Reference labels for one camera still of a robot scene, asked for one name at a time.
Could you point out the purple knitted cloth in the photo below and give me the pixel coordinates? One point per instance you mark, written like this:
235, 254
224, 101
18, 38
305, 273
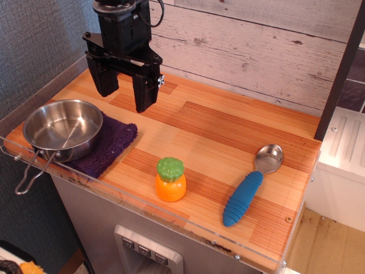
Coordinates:
115, 137

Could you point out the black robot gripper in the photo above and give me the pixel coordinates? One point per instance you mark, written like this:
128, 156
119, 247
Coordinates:
123, 46

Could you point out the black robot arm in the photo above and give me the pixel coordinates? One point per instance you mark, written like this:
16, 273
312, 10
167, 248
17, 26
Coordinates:
119, 4

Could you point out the orange toy carrot green top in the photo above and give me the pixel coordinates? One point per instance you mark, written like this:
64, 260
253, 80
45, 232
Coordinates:
170, 183

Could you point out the silver dispenser panel with buttons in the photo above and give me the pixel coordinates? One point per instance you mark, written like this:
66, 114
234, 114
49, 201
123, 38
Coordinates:
140, 254

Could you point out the spoon with blue handle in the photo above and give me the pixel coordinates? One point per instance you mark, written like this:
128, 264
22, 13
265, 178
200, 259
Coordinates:
268, 159

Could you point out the grey toy fridge cabinet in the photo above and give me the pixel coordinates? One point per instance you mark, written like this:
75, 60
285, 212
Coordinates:
94, 218

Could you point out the silver pot with wire handle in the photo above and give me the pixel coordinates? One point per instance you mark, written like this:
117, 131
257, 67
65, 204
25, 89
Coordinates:
60, 132

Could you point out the clear acrylic table guard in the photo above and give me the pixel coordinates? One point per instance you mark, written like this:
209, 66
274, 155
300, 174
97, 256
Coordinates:
215, 133

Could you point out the dark right shelf post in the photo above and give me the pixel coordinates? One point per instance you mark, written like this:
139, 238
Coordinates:
342, 73

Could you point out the white toy sink unit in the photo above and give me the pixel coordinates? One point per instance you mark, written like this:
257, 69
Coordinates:
336, 187

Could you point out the yellow object bottom left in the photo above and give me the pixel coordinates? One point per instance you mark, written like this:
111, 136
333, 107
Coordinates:
31, 268

